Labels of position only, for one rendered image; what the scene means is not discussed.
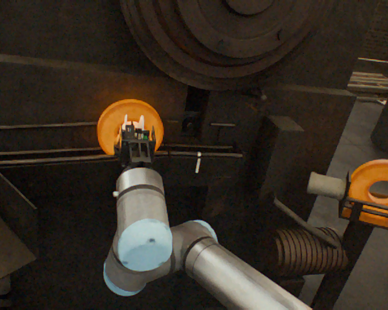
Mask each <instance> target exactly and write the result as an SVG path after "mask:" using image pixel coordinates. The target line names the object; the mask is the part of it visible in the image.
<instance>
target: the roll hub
mask: <svg viewBox="0 0 388 310"><path fill-rule="evenodd" d="M172 2H173V6H174V8H175V11H176V13H177V15H178V18H179V19H180V21H181V23H182V24H183V26H184V28H185V29H186V30H187V31H188V32H189V33H190V34H191V35H192V36H193V37H194V38H195V39H196V40H197V41H198V42H199V43H201V44H202V45H203V46H205V47H206V48H207V49H209V50H211V51H212V52H214V53H217V54H220V56H224V57H229V58H234V59H247V58H252V57H256V56H260V55H262V54H265V53H267V52H269V51H272V50H273V49H275V48H277V47H279V46H280V45H282V44H283V43H285V42H286V41H287V40H289V39H290V38H291V37H292V36H293V35H294V34H295V33H296V31H297V30H298V28H299V27H300V26H301V25H302V23H303V22H304V20H305V19H306V18H307V17H308V15H309V13H310V11H311V9H312V7H313V5H314V2H315V0H172ZM281 28H287V29H289V34H290V37H289V38H288V39H287V40H286V41H279V40H278V39H277V33H278V31H279V29H281ZM221 40H227V41H229V44H230V49H229V50H228V51H227V52H219V50H218V48H217V44H218V43H219V41H221Z"/></svg>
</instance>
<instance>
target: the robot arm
mask: <svg viewBox="0 0 388 310"><path fill-rule="evenodd" d="M153 135H154V137H153ZM151 139H152V140H150V139H149V130H144V117H143V115H141V117H140V121H139V123H137V122H133V121H130V122H127V114H126V115H125V123H124V124H123V126H122V124H121V126H120V130H119V135H118V136H117V137H116V139H115V140H114V141H113V151H114V157H118V159H117V164H119V165H121V166H122V168H126V169H125V170H124V171H123V172H122V174H121V176H119V177H118V179H117V181H116V192H113V196H114V197H117V198H116V210H117V230H116V233H115V236H114V239H113V242H112V245H111V248H110V251H109V255H108V257H107V259H106V261H105V264H104V272H103V275H104V279H105V283H106V284H107V286H108V287H109V289H110V290H112V291H113V292H114V293H116V294H118V295H122V296H131V295H135V294H136V293H138V292H140V291H141V290H142V289H143V288H144V287H145V285H146V282H149V281H151V280H154V279H157V278H160V277H162V276H165V275H168V274H171V273H174V272H175V271H178V270H183V271H184V272H185V273H186V274H188V275H189V276H190V277H192V278H194V279H195V280H196V281H198V283H199V284H200V285H201V286H203V288H205V290H207V291H208V292H209V293H210V294H211V295H212V296H214V297H215V298H216V299H217V300H218V301H220V302H221V303H222V304H223V305H224V306H226V307H227V308H228V310H313V309H311V308H310V307H309V306H307V305H305V304H304V303H302V301H300V300H298V299H297V298H296V297H294V296H293V295H291V294H290V293H289V292H287V291H285V290H284V289H283V288H282V287H280V286H278V285H276V284H275V283H273V282H272V281H271V280H270V279H269V278H267V277H266V276H265V275H263V274H261V273H260V272H259V271H257V270H256V269H254V268H253V267H252V266H249V265H248V264H247V263H245V262H244V261H242V260H241V259H239V258H238V257H236V256H235V255H234V254H233V253H231V252H230V251H229V250H227V249H226V248H224V247H223V246H222V245H219V244H218V242H217V237H216V235H215V233H214V231H213V229H212V228H211V227H210V226H209V225H208V223H206V222H204V221H202V220H193V221H186V222H184V223H182V225H178V226H175V227H172V228H169V221H168V217H167V209H166V201H165V195H164V187H163V183H162V177H161V175H159V173H158V172H157V171H155V169H153V168H152V167H150V165H151V164H152V162H153V159H154V157H155V148H156V134H155V127H154V126H152V128H151Z"/></svg>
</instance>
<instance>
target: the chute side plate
mask: <svg viewBox="0 0 388 310"><path fill-rule="evenodd" d="M198 159H200V165H199V171H198V172H196V169H197V163H198ZM240 164H241V159H233V158H198V157H178V156H170V158H169V166H168V156H164V157H154V159H153V162H152V164H151V165H150V167H152V168H153V169H155V171H157V172H158V173H159V175H161V177H162V183H163V186H165V185H177V186H208V185H209V182H210V177H211V176H227V177H232V179H231V182H230V186H232V187H234V186H235V182H236V179H237V175H238V171H239V167H240ZM125 169H126V168H122V166H121V165H119V164H117V160H102V161H82V162H72V163H51V164H41V165H20V166H10V167H0V173H1V174H2V175H3V176H4V177H5V178H6V179H8V180H9V181H10V182H11V183H12V184H13V185H14V187H15V188H16V189H17V190H18V191H19V192H20V193H21V194H22V195H23V196H24V197H26V198H30V197H39V196H54V195H63V194H78V193H86V192H102V191H116V181H117V179H118V177H119V176H121V174H122V172H123V171H124V170H125Z"/></svg>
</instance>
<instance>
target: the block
mask: <svg viewBox="0 0 388 310"><path fill-rule="evenodd" d="M303 135H304V130H303V129H302V128H301V127H300V126H299V125H298V124H297V123H295V121H294V120H293V119H291V118H290V117H288V116H274V115H267V116H265V118H264V122H263V126H262V129H261V133H260V136H259V140H258V143H257V147H256V148H255V152H254V155H253V160H252V164H251V166H250V171H249V173H248V177H247V180H246V187H247V188H248V191H249V192H250V194H251V195H252V197H253V198H254V200H255V201H256V202H257V203H270V198H269V194H270V192H272V191H274V192H275V193H276V199H277V200H278V201H279V202H280V201H281V198H282V196H283V193H284V190H285V186H286V184H287V182H288V179H289V177H290V173H291V171H292V167H293V165H294V162H295V159H296V156H297V152H298V150H299V146H300V144H301V140H302V138H303Z"/></svg>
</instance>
